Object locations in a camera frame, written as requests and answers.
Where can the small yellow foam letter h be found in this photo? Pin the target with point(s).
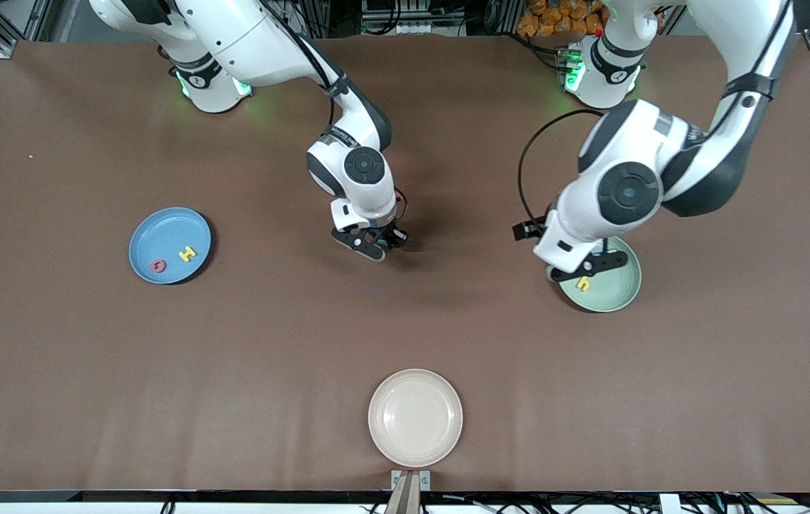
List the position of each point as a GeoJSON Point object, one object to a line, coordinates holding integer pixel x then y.
{"type": "Point", "coordinates": [583, 284]}

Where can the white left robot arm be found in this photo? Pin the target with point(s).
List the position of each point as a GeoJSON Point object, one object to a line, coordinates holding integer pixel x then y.
{"type": "Point", "coordinates": [633, 135]}

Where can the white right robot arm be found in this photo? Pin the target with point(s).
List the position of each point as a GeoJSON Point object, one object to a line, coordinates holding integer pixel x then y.
{"type": "Point", "coordinates": [362, 196]}

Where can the brown table cover sheet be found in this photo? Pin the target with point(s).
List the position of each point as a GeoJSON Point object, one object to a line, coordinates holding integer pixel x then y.
{"type": "Point", "coordinates": [233, 357]}

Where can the green plate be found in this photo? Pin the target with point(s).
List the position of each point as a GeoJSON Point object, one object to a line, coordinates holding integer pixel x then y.
{"type": "Point", "coordinates": [611, 293]}

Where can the pile of orange packets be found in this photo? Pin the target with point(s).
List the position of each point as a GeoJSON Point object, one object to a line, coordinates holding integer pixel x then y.
{"type": "Point", "coordinates": [554, 18]}

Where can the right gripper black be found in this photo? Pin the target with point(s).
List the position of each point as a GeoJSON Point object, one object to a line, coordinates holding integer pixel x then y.
{"type": "Point", "coordinates": [395, 235]}

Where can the beige plate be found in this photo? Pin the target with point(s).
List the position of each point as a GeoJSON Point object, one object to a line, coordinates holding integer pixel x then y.
{"type": "Point", "coordinates": [415, 417]}

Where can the red foam letter Q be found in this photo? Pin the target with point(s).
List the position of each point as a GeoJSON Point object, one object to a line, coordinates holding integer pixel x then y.
{"type": "Point", "coordinates": [152, 266]}

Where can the black white electronics box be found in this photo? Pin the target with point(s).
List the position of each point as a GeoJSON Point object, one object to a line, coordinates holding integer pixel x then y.
{"type": "Point", "coordinates": [412, 25]}

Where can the blue plate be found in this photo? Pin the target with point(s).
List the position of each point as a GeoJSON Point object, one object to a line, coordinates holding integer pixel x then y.
{"type": "Point", "coordinates": [169, 232]}

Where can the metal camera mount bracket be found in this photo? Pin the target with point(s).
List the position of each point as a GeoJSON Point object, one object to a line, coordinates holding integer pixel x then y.
{"type": "Point", "coordinates": [410, 489]}

